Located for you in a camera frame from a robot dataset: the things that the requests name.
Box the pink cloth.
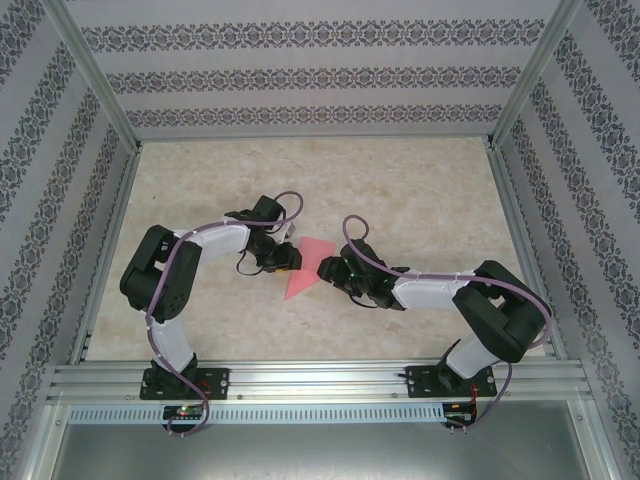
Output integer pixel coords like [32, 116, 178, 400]
[284, 237, 337, 302]

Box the grey metal shelf sheet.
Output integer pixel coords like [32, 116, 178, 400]
[47, 422, 591, 480]

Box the left circuit board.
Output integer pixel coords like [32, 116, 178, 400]
[163, 405, 204, 421]

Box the thin black left gripper cable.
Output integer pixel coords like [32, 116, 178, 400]
[235, 251, 267, 277]

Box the aluminium mounting rail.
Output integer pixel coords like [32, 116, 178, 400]
[47, 360, 589, 402]

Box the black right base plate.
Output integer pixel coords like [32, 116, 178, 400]
[405, 364, 499, 400]

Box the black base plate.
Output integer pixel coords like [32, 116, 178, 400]
[139, 367, 231, 401]
[405, 364, 499, 400]

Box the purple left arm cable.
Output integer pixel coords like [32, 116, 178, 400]
[144, 189, 306, 437]

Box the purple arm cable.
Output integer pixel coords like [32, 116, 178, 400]
[341, 214, 554, 435]
[144, 189, 306, 437]

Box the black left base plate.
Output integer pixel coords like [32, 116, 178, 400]
[139, 367, 231, 401]

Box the slotted grey cable duct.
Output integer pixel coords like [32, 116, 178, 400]
[67, 403, 446, 424]

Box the aluminium side rail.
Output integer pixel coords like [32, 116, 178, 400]
[485, 142, 570, 361]
[69, 142, 145, 366]

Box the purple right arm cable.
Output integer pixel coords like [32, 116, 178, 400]
[341, 214, 554, 435]

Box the aluminium frame post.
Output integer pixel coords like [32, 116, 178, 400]
[43, 0, 142, 151]
[485, 0, 586, 151]

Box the aluminium frame strut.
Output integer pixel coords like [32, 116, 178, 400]
[569, 399, 620, 480]
[20, 403, 69, 480]

